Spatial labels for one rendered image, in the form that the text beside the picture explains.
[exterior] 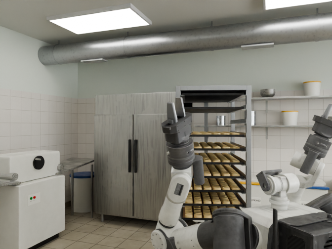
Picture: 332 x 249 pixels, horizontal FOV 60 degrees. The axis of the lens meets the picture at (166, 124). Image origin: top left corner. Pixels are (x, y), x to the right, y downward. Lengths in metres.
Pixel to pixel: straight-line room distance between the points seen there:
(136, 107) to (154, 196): 1.36
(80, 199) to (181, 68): 2.94
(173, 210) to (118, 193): 3.63
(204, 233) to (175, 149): 0.27
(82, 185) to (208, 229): 4.61
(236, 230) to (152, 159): 3.47
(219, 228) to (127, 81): 4.81
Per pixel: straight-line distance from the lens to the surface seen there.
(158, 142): 4.23
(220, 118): 4.67
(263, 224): 0.94
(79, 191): 5.48
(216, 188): 1.96
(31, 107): 5.18
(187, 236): 0.99
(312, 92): 4.64
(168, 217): 1.05
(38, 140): 5.28
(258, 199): 4.31
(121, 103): 4.55
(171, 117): 0.85
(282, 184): 1.02
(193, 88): 1.87
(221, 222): 0.89
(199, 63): 5.09
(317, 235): 0.88
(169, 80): 5.19
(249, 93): 1.91
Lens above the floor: 1.56
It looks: level
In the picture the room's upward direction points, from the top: straight up
